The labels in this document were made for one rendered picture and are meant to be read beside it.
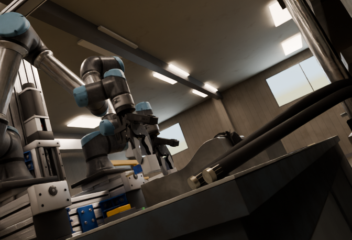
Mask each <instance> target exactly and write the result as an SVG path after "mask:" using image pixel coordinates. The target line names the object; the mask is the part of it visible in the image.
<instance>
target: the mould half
mask: <svg viewBox="0 0 352 240"><path fill-rule="evenodd" d="M232 147H233V146H232V144H231V143H230V141H229V139H228V138H227V137H216V138H213V139H210V140H208V141H206V142H205V143H204V144H203V145H202V146H201V147H200V148H199V149H198V150H197V152H196V153H195V154H194V156H193V157H192V159H191V160H190V161H189V163H188V164H187V165H186V166H185V167H184V168H182V169H181V170H179V171H176V172H174V173H171V174H168V175H166V176H163V177H159V178H156V179H153V180H151V181H149V182H147V183H144V184H142V185H141V189H142V192H143V194H144V197H145V201H146V204H147V207H148V208H149V207H151V206H154V205H156V204H158V203H160V202H164V201H167V200H170V199H172V198H175V197H177V196H180V195H182V194H185V193H187V192H190V191H193V190H192V189H191V188H190V186H189V184H188V178H189V177H191V176H192V175H194V174H195V173H196V172H198V171H199V170H201V169H202V168H203V167H205V166H206V165H208V164H209V163H210V162H212V161H213V160H215V159H216V158H218V157H219V156H220V155H222V154H223V153H225V152H226V151H228V150H229V149H231V148H232ZM283 155H287V152H286V150H285V148H284V146H283V144H282V141H281V140H279V141H278V142H276V143H275V144H273V145H272V146H270V147H269V148H267V149H266V150H264V151H262V152H261V153H259V154H258V155H256V156H255V157H253V158H251V159H250V160H248V161H247V162H246V163H244V164H242V165H241V166H239V167H238V168H236V169H235V170H233V171H232V172H230V173H229V174H230V176H231V175H234V174H236V173H239V172H242V171H244V170H247V169H250V168H251V167H254V166H258V165H260V164H263V163H265V162H268V161H269V160H274V159H276V158H279V157H281V156H283Z"/></svg>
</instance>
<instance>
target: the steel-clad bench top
mask: <svg viewBox="0 0 352 240"><path fill-rule="evenodd" d="M334 137H336V136H334ZM334 137H331V138H334ZM331 138H329V139H331ZM329 139H326V140H324V141H327V140H329ZM324 141H321V142H318V143H316V144H313V145H310V146H307V147H304V148H302V149H299V150H297V151H295V152H291V153H289V154H287V155H283V156H281V157H279V158H276V159H274V160H269V161H268V162H265V163H263V164H260V165H258V166H254V167H251V168H250V169H247V170H244V171H242V172H239V173H236V174H234V175H231V176H227V177H225V178H224V179H221V180H218V181H216V182H213V183H210V184H208V185H206V186H203V187H200V188H198V189H195V190H193V191H190V192H187V193H185V194H182V195H180V196H177V197H175V198H172V199H170V200H167V201H164V202H160V203H158V204H156V205H154V206H151V207H149V208H146V209H144V210H141V211H139V212H136V213H134V214H131V215H128V216H126V217H123V218H121V219H118V220H115V221H112V222H109V223H107V224H105V225H102V226H100V227H97V228H95V229H92V230H90V231H87V232H85V233H82V234H80V235H77V236H74V237H72V238H67V239H66V240H75V239H78V238H80V237H83V236H86V235H89V234H91V233H94V232H97V231H99V230H102V229H104V228H107V227H109V226H112V225H115V224H117V223H120V222H123V221H125V220H128V219H130V218H133V217H135V216H139V215H141V214H144V213H146V212H149V211H152V210H154V209H157V208H160V207H162V206H165V205H167V204H170V203H172V202H175V201H178V200H181V199H183V198H186V197H189V196H191V195H194V194H196V193H199V192H202V191H204V190H207V189H209V188H212V187H215V186H217V185H220V184H222V183H225V182H228V181H231V180H233V179H236V178H238V177H241V176H243V175H245V174H248V173H250V172H252V171H255V170H257V169H260V168H262V167H264V166H267V165H269V164H271V163H274V162H276V161H279V160H281V159H283V158H286V157H288V156H291V155H294V154H296V153H298V152H301V151H303V150H305V149H308V148H310V147H312V146H315V145H317V144H320V143H322V142H324Z"/></svg>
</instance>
